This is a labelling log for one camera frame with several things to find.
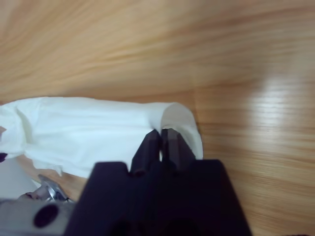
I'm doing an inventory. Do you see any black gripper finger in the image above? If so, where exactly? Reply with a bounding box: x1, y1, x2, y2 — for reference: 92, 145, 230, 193
161, 127, 196, 173
131, 129, 161, 176

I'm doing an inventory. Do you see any silver metal frame part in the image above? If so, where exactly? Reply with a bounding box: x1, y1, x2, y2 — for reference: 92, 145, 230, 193
23, 174, 76, 205

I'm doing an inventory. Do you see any white t-shirt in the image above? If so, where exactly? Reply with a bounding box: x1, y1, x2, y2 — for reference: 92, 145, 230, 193
0, 96, 205, 179

